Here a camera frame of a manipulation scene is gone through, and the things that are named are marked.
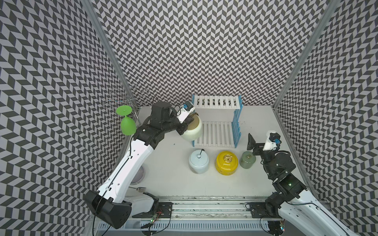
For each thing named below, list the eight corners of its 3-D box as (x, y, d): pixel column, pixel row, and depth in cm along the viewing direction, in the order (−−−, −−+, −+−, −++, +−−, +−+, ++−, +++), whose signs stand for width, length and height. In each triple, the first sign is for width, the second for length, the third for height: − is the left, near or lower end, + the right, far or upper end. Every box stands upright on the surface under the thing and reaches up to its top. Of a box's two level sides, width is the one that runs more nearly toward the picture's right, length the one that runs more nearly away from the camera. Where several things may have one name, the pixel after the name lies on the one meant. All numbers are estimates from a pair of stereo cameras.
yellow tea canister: (216, 176, 86) (219, 168, 77) (215, 159, 93) (217, 150, 84) (235, 176, 86) (239, 168, 77) (232, 159, 93) (236, 150, 84)
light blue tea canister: (192, 176, 85) (192, 169, 76) (187, 162, 91) (186, 153, 82) (209, 170, 87) (211, 162, 78) (203, 156, 93) (204, 147, 84)
